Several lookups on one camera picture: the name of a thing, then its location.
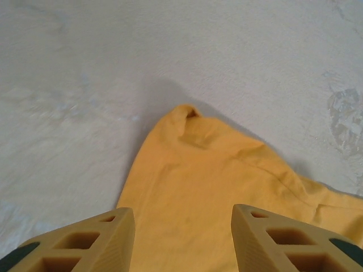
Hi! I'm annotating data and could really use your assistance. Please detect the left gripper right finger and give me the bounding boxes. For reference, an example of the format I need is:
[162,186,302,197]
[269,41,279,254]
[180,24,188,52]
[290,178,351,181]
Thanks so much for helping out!
[231,203,363,272]

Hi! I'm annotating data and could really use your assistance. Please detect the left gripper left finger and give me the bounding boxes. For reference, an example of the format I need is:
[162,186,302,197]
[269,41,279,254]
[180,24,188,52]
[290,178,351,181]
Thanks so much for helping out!
[0,206,136,272]

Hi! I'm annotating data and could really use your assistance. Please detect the orange t-shirt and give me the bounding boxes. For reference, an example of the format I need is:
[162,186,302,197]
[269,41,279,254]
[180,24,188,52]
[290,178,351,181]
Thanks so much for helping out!
[116,104,363,272]

